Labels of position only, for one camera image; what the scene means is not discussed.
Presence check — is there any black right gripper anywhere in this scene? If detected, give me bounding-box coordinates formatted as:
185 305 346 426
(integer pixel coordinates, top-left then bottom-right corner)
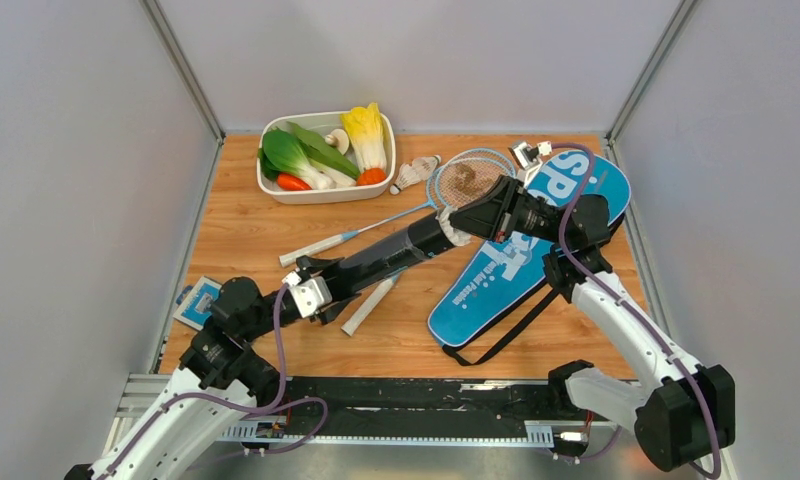
441 174 568 248

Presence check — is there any black shuttlecock tube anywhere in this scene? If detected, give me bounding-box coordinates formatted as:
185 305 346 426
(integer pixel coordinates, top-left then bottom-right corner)
341 213 455 292

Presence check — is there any white shuttlecock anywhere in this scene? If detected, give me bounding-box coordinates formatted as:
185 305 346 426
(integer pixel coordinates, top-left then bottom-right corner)
436 206 472 247
389 164 420 195
410 155 441 182

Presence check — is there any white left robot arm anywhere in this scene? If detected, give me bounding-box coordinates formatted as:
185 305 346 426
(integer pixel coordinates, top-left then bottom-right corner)
66 256 339 479

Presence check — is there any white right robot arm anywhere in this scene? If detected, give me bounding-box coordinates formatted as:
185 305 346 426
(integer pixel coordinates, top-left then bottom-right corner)
444 175 735 479

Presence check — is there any blue racket lower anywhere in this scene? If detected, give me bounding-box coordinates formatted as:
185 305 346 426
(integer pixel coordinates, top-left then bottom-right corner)
341 148 516 336

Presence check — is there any blue racket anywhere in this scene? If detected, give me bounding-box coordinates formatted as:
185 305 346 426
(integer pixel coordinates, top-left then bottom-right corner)
341 148 516 336
278 148 517 267

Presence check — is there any blue racket upper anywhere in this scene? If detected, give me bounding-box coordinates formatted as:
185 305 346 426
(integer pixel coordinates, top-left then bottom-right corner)
278 148 517 267

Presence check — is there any blue racket bag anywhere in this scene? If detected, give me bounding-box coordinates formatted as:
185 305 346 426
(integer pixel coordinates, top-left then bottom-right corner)
427 150 631 366

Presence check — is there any red pepper toy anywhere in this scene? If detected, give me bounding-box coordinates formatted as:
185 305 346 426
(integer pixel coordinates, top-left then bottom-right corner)
275 173 312 191

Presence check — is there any orange carrot toy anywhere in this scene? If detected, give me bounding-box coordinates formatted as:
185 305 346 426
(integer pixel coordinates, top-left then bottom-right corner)
356 168 387 186

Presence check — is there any green leaf vegetable toy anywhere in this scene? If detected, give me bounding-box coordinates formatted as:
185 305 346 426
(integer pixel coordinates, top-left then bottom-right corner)
287 122 360 181

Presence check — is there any green bok choy toy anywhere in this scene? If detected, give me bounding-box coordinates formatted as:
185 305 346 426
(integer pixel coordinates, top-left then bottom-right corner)
258 129 335 190

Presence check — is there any blue book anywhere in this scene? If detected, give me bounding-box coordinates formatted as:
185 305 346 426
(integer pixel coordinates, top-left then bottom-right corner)
172 276 221 331

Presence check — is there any beige mushroom toy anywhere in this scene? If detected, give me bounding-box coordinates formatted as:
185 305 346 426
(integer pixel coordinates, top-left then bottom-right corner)
324 128 350 155

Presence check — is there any white rectangular tray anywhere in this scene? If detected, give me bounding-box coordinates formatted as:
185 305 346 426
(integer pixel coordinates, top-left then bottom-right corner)
256 104 397 204

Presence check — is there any yellow cabbage toy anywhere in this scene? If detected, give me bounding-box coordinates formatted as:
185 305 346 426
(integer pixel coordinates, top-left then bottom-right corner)
340 102 387 171

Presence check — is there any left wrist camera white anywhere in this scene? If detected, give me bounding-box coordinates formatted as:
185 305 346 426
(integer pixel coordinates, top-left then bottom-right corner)
283 270 333 318

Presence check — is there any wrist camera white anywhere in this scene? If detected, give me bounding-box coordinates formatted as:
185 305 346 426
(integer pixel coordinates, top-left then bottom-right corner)
283 270 333 318
508 141 553 187

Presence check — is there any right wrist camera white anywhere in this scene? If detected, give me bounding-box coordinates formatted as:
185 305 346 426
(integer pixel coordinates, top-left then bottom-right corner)
508 141 553 187

